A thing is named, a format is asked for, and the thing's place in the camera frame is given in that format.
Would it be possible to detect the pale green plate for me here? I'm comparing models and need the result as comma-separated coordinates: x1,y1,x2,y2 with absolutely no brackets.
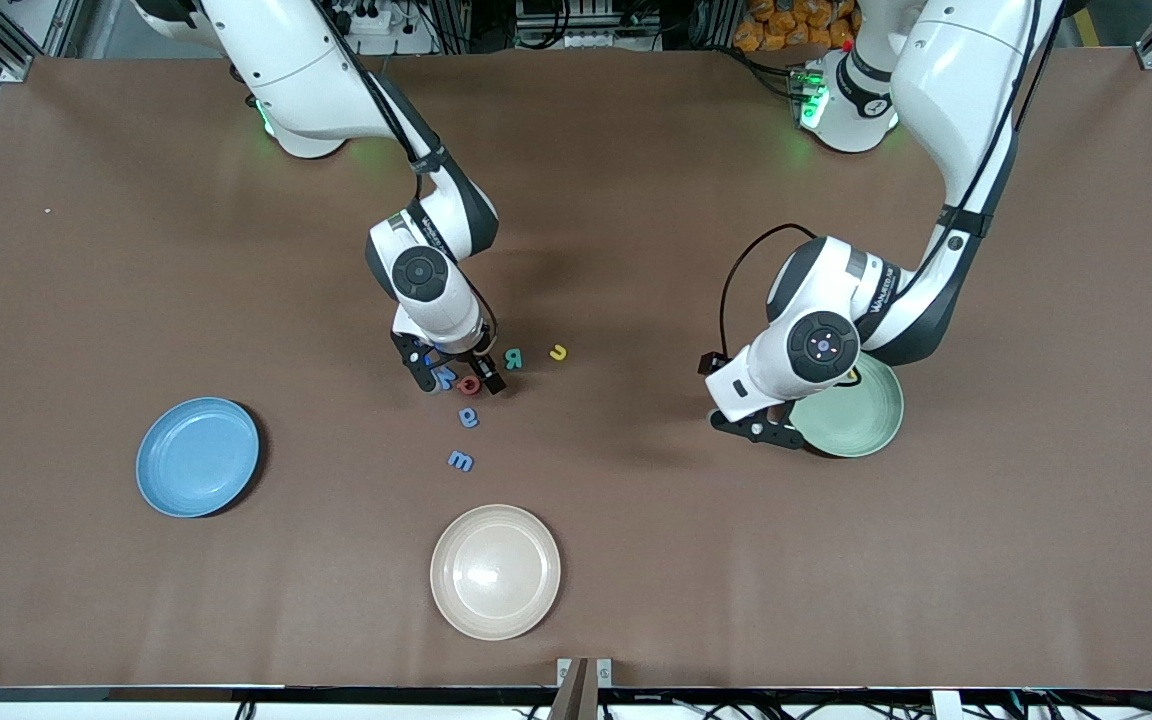
788,355,905,459

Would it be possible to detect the cream white plate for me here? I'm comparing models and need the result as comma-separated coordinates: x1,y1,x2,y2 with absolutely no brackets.
430,504,563,642

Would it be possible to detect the blue plate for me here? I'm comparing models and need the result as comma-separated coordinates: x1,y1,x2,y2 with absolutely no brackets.
136,397,262,519

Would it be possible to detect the brown table cover mat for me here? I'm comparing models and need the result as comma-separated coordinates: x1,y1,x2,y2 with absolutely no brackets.
0,45,1152,691

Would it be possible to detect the pile of orange objects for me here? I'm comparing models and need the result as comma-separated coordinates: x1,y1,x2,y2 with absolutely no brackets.
734,0,859,53

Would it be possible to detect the white power strip with plugs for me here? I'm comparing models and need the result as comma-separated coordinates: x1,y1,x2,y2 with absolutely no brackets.
341,0,419,37

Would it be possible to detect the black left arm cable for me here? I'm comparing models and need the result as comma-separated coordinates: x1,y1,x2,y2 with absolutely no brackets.
718,0,1057,366

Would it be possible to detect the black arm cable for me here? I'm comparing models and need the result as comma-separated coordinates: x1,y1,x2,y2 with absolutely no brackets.
311,0,499,353
718,0,1057,366

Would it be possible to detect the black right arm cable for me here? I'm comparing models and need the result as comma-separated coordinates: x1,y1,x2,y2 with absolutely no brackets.
311,0,499,353

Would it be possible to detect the metal edge bracket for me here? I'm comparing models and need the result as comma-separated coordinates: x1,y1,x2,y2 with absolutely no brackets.
556,657,614,691

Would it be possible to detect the brown post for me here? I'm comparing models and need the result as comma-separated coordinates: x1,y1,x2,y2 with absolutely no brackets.
548,658,599,720

